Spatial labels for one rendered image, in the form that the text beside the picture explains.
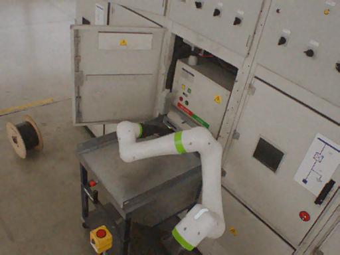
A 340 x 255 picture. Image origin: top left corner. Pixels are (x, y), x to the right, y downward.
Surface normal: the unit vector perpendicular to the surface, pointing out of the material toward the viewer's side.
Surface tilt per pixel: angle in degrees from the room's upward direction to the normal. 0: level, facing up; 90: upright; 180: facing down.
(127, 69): 90
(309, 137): 90
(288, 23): 90
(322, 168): 90
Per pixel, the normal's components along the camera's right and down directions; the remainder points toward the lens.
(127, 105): 0.31, 0.59
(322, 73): -0.76, 0.27
